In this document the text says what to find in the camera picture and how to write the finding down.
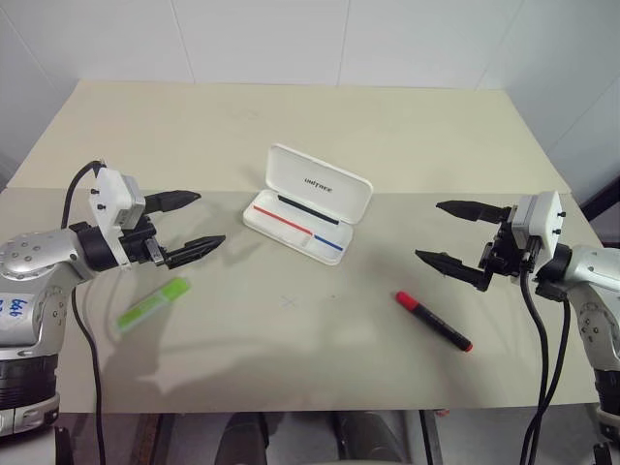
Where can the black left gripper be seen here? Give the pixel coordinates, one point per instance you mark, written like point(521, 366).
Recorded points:
point(140, 242)

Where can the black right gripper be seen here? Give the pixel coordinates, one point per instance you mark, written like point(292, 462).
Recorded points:
point(504, 254)

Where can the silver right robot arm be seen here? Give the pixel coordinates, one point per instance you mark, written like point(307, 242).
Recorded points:
point(593, 271)

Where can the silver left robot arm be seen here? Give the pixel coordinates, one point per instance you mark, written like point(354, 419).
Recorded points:
point(34, 252)

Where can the open white pencil case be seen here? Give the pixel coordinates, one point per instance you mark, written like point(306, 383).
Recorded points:
point(319, 194)

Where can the black marker with red cap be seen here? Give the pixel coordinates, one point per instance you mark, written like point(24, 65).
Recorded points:
point(436, 322)

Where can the green and white highlighter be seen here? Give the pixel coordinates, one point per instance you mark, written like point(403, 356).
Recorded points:
point(150, 306)

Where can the dark furniture piece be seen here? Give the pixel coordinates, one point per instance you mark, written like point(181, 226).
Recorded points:
point(603, 208)

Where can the metal table leg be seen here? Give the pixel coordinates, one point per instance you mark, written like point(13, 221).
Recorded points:
point(428, 438)

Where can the dark rounded shape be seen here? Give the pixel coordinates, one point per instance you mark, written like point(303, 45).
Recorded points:
point(368, 438)
point(244, 438)

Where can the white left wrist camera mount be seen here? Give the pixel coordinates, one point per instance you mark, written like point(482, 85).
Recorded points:
point(109, 194)

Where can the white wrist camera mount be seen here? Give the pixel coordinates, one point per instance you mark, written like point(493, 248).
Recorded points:
point(109, 194)
point(547, 218)

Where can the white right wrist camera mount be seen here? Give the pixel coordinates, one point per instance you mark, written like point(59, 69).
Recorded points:
point(547, 218)

